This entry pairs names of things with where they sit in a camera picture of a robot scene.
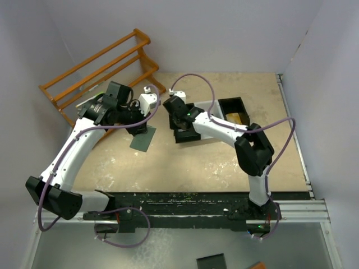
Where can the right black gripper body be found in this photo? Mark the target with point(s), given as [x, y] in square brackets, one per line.
[174, 123]

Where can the orange brown object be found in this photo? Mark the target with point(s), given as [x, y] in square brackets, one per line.
[257, 265]

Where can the black square plate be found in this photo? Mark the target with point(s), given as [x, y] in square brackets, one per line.
[212, 262]

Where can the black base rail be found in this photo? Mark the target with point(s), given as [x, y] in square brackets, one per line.
[128, 211]

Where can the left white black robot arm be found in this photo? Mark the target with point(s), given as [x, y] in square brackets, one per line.
[115, 108]

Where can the black bin with gold card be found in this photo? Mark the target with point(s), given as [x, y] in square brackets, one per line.
[234, 105]

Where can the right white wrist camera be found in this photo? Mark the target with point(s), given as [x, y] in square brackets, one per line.
[180, 94]

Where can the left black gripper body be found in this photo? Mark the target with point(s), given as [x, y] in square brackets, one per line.
[126, 114]

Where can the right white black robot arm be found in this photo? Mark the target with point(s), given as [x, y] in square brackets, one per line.
[253, 150]

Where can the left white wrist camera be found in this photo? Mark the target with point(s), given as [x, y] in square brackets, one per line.
[148, 100]

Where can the mint green card holder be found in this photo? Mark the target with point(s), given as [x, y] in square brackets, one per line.
[141, 142]

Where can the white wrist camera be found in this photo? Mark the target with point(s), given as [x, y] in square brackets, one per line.
[148, 100]
[180, 94]

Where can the orange wooden rack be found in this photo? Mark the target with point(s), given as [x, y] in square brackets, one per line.
[116, 65]

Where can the gold credit card in bin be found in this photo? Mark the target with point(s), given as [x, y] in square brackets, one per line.
[234, 118]

